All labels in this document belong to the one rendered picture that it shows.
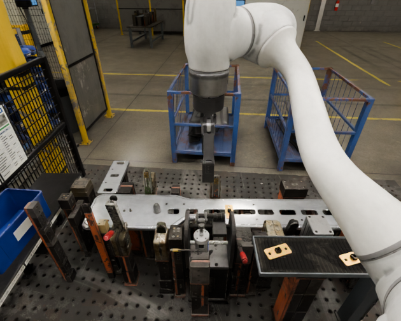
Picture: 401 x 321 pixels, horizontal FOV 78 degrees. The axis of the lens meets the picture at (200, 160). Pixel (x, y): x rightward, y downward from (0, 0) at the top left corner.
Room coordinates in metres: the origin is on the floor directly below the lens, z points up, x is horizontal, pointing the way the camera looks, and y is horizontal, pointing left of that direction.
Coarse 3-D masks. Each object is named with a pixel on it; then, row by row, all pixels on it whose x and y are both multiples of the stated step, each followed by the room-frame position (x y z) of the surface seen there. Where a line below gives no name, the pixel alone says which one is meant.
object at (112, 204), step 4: (112, 196) 0.69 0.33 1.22; (112, 200) 0.67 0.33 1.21; (116, 200) 0.69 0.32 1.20; (108, 204) 0.65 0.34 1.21; (112, 204) 0.65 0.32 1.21; (116, 204) 0.67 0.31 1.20; (108, 208) 0.64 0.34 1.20; (112, 208) 0.64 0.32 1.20; (116, 208) 0.66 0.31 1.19; (108, 212) 0.65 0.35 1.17; (112, 212) 0.65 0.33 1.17; (116, 212) 0.65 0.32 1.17; (112, 216) 0.66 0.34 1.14; (116, 216) 0.66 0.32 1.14; (120, 216) 0.67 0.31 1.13; (112, 220) 0.66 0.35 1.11; (116, 220) 0.66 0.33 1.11; (120, 220) 0.66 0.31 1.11; (116, 224) 0.68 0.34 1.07; (120, 224) 0.67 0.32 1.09
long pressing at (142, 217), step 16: (96, 208) 0.84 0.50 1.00; (128, 208) 0.84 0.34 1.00; (144, 208) 0.84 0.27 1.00; (160, 208) 0.84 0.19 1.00; (176, 208) 0.84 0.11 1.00; (192, 208) 0.84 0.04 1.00; (208, 208) 0.84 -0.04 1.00; (224, 208) 0.84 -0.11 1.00; (240, 208) 0.84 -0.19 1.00; (256, 208) 0.84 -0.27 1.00; (272, 208) 0.84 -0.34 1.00; (288, 208) 0.84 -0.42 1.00; (304, 208) 0.84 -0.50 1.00; (320, 208) 0.84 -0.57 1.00; (112, 224) 0.74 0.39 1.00; (128, 224) 0.74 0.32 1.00; (144, 224) 0.74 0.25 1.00; (176, 224) 0.74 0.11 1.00; (240, 224) 0.74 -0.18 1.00; (256, 224) 0.74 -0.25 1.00; (336, 224) 0.74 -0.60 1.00
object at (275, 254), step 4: (284, 244) 0.52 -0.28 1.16; (268, 248) 0.50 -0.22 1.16; (272, 248) 0.50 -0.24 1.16; (276, 248) 0.49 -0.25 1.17; (280, 248) 0.49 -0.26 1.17; (284, 248) 0.50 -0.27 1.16; (288, 248) 0.50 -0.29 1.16; (268, 252) 0.49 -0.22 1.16; (272, 252) 0.49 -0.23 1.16; (276, 252) 0.48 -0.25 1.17; (280, 252) 0.48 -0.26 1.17; (284, 252) 0.49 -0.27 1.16; (288, 252) 0.49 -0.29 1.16; (268, 256) 0.47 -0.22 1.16; (272, 256) 0.47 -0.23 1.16; (276, 256) 0.47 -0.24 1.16; (280, 256) 0.47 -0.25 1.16
